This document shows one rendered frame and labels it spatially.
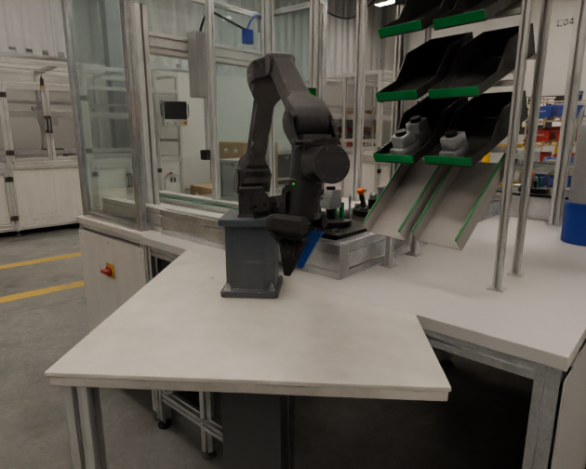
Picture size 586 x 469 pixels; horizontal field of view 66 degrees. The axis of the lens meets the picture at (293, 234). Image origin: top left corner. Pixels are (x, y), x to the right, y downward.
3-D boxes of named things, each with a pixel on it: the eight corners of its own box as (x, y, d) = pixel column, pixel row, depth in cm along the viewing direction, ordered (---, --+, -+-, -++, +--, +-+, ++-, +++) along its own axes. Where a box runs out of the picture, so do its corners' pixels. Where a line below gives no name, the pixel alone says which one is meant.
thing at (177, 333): (46, 386, 80) (44, 371, 79) (192, 252, 168) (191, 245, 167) (450, 403, 75) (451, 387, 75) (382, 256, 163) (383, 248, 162)
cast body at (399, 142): (403, 161, 119) (396, 137, 116) (392, 159, 123) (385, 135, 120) (425, 147, 122) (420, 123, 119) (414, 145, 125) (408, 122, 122)
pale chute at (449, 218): (462, 250, 110) (456, 240, 107) (417, 240, 120) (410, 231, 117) (511, 164, 117) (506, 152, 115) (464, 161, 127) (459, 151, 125)
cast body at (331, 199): (329, 209, 144) (330, 187, 142) (319, 207, 147) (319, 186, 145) (345, 207, 150) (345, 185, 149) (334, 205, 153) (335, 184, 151)
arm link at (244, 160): (249, 55, 93) (256, 70, 88) (283, 57, 95) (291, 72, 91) (234, 177, 115) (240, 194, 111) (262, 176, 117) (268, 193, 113)
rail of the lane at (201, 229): (339, 280, 127) (339, 243, 125) (161, 234, 185) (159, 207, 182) (350, 275, 131) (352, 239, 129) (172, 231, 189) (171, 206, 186)
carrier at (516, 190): (553, 200, 213) (557, 173, 210) (500, 195, 228) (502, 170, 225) (565, 194, 230) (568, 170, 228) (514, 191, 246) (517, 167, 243)
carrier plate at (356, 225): (338, 242, 133) (338, 235, 133) (278, 231, 148) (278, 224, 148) (380, 229, 151) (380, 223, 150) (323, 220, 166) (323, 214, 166)
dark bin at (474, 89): (478, 97, 103) (473, 64, 100) (429, 100, 113) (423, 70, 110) (535, 53, 116) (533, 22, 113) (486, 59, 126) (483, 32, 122)
